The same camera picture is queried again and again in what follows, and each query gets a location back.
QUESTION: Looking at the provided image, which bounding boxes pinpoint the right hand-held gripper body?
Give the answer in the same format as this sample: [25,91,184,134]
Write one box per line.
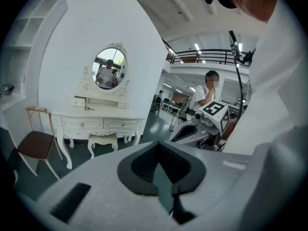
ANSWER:
[191,101,232,151]

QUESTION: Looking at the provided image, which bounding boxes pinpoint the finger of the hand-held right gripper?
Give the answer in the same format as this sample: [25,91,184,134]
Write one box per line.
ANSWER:
[169,120,205,139]
[170,130,209,145]

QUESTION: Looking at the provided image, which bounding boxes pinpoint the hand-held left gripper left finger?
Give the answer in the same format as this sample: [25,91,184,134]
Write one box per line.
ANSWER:
[36,140,176,231]

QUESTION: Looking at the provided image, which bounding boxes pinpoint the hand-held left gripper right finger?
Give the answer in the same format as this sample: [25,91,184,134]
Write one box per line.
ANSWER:
[157,140,256,226]

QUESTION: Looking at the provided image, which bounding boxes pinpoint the white dressing table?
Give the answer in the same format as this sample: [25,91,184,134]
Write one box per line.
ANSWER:
[51,94,146,170]

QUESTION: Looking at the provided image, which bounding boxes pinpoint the person's right forearm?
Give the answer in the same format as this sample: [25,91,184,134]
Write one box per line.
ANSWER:
[220,120,238,143]

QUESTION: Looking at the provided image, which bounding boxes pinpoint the white ornate drawer with knob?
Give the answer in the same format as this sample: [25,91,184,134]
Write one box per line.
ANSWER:
[103,118,139,130]
[62,116,104,130]

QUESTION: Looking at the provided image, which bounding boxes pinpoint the white ornate stool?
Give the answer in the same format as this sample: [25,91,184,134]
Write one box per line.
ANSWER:
[87,133,119,160]

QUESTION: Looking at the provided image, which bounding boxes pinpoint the black mezzanine railing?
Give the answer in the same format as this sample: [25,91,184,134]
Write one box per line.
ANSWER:
[169,49,251,66]

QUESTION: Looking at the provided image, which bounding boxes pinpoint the person's white shirt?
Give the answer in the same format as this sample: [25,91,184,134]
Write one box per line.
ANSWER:
[221,0,308,231]

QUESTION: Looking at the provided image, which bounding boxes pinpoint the small black screen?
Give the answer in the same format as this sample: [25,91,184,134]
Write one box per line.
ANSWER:
[228,30,243,57]

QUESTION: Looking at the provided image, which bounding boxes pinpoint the brown seat wooden chair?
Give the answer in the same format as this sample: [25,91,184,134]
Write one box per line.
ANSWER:
[17,105,64,180]

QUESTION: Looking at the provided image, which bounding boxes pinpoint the white side table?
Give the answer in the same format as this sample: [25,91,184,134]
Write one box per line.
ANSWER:
[0,92,33,129]

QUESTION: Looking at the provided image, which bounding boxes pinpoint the spare black gripper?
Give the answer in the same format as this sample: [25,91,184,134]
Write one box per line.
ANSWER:
[0,84,15,96]

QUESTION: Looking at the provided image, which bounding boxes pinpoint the thick black cable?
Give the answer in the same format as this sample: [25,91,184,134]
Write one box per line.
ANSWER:
[233,56,246,127]

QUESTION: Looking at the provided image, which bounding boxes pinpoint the oval mirror with ornate frame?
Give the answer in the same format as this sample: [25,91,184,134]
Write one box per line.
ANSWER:
[78,41,132,95]

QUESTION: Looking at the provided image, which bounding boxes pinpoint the white wall shelf unit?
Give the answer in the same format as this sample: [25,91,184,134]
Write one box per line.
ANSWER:
[3,0,68,97]

